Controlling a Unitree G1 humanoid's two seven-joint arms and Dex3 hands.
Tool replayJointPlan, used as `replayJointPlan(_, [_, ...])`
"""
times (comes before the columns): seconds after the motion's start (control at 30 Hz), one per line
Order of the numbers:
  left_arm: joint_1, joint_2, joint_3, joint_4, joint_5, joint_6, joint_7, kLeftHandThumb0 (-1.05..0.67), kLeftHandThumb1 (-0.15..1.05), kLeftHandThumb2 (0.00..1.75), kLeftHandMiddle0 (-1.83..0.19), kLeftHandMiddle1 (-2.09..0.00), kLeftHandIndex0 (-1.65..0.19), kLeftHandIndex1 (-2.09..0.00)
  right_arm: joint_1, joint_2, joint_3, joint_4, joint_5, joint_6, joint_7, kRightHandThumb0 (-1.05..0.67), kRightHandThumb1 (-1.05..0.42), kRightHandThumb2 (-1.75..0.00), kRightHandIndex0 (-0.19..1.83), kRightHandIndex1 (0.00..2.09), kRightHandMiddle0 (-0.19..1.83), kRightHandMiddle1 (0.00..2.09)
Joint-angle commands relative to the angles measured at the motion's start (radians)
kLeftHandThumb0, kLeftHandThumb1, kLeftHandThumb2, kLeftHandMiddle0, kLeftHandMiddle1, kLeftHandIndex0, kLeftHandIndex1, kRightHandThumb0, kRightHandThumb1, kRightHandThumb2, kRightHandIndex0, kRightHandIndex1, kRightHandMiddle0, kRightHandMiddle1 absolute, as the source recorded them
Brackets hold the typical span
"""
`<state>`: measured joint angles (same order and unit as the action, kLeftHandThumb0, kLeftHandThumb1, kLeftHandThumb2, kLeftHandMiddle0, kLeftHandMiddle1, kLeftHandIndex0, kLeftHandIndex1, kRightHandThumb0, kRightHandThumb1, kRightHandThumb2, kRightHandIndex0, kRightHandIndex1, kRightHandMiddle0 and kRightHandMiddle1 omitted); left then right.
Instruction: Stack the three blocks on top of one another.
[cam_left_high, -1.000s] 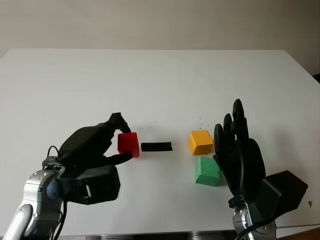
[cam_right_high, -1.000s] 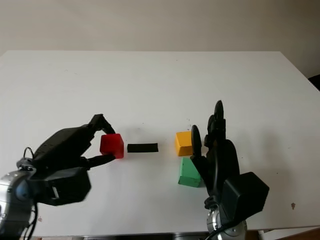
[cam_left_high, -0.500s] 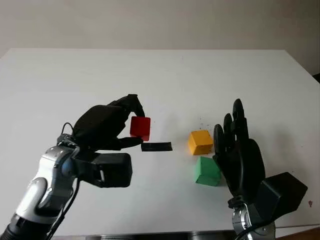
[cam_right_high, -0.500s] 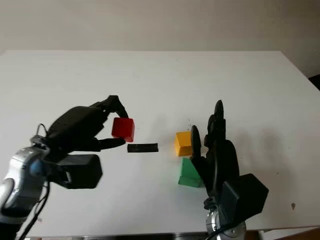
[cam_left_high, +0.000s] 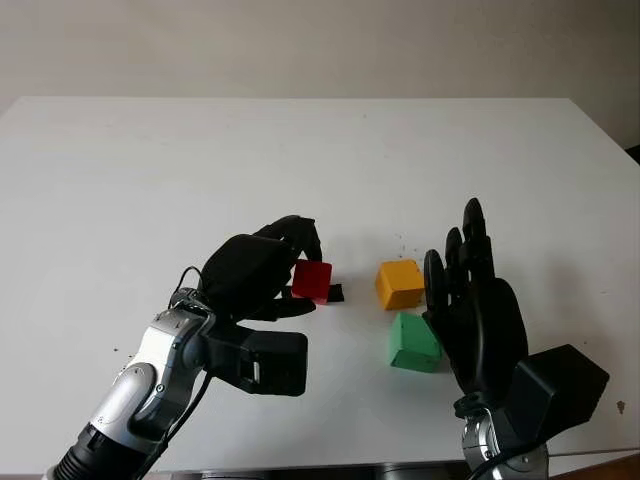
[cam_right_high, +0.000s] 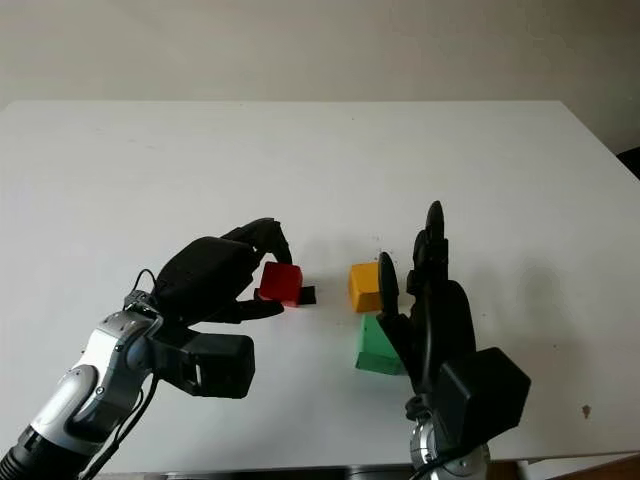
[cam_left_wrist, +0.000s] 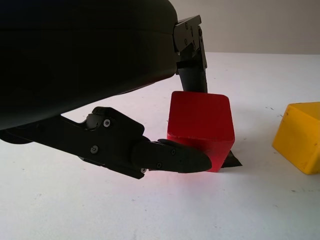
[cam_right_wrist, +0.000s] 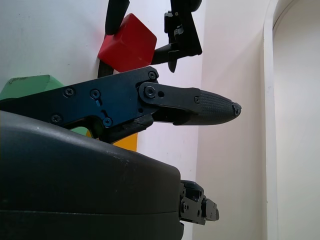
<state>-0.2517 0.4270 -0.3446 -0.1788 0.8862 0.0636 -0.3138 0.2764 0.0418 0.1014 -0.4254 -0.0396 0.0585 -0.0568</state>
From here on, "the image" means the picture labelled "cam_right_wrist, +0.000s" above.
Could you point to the yellow wooden block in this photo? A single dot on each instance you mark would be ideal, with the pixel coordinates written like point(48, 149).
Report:
point(128, 145)

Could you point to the white wall moulding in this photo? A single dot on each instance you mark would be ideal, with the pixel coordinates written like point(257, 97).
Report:
point(271, 125)

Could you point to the green wooden block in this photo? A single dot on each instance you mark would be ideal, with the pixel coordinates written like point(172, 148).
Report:
point(32, 85)

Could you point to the black tape strip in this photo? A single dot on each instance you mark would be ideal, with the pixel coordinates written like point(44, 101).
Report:
point(106, 71)

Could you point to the red wooden block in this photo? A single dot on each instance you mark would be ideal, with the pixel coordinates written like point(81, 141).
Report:
point(130, 47)

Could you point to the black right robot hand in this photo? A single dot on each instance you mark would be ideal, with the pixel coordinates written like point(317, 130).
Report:
point(75, 180)

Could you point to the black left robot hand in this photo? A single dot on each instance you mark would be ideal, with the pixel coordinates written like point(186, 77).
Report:
point(185, 32)

